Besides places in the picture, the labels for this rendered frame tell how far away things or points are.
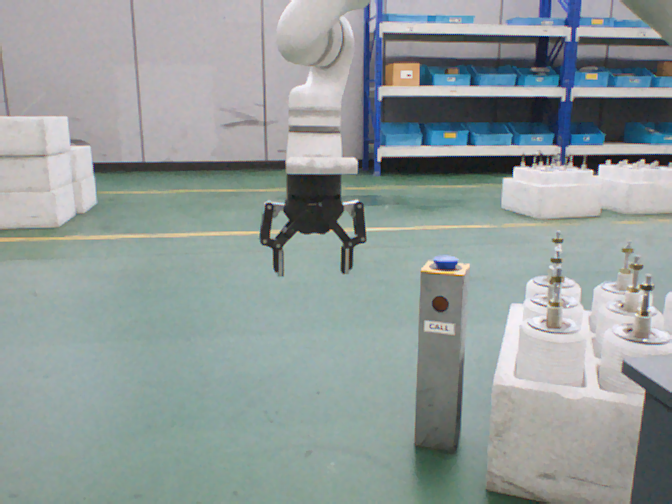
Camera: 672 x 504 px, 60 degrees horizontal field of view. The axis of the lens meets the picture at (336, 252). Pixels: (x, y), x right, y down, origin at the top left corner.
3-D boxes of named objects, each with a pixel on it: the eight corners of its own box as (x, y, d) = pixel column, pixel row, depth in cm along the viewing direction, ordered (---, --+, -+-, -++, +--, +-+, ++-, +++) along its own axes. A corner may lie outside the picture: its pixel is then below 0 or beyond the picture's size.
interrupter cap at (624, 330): (666, 331, 85) (666, 326, 85) (675, 350, 78) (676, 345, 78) (609, 324, 88) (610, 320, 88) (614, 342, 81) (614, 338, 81)
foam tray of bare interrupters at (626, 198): (686, 212, 334) (690, 181, 330) (626, 215, 327) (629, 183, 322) (639, 202, 371) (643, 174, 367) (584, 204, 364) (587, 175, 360)
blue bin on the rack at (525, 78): (499, 89, 582) (501, 67, 577) (535, 89, 587) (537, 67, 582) (522, 87, 534) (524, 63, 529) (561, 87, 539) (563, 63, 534)
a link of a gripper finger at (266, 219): (271, 199, 80) (272, 241, 81) (258, 199, 80) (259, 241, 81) (273, 202, 78) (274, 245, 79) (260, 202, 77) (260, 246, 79)
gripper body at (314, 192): (338, 163, 83) (337, 227, 85) (279, 162, 82) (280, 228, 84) (350, 167, 76) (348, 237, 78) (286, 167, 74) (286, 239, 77)
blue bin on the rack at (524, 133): (495, 143, 594) (496, 122, 589) (530, 143, 600) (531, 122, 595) (517, 146, 546) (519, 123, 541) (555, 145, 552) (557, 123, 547)
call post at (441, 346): (454, 453, 98) (463, 276, 91) (413, 445, 100) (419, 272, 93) (460, 432, 105) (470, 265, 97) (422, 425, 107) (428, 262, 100)
